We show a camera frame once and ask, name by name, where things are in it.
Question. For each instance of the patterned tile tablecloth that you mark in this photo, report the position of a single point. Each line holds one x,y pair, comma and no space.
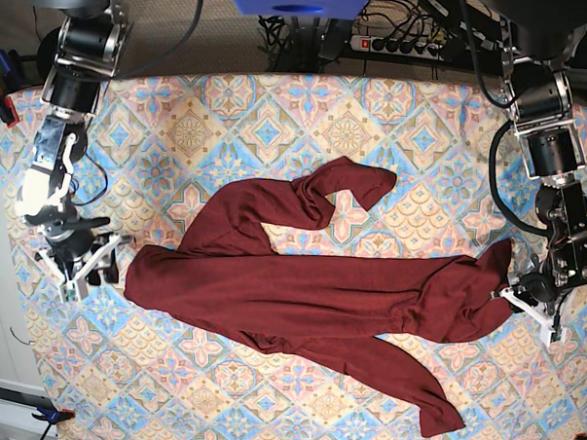
160,147

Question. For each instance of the blue orange clamp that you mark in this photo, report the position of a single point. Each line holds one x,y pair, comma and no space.
10,67
51,416

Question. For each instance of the blue orange clamp upper left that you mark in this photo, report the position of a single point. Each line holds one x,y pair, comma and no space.
10,67

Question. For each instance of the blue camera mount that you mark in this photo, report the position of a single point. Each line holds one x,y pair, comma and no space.
336,9

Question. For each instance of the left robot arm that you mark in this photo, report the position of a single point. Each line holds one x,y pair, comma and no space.
538,37

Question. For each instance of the white power strip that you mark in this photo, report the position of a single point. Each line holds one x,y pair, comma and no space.
383,46

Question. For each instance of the dark red t-shirt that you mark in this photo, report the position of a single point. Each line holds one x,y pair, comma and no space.
224,277

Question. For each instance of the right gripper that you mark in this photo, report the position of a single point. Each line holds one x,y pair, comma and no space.
70,241

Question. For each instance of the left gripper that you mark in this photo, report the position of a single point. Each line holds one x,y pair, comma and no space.
538,290

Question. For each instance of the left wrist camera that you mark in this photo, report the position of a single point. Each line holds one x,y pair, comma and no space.
550,335

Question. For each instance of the blue orange clamp lower left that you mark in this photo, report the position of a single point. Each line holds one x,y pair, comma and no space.
51,416

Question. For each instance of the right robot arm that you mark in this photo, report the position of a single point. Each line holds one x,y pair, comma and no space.
87,49

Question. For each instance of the black round stool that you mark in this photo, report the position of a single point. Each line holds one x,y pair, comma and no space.
46,54

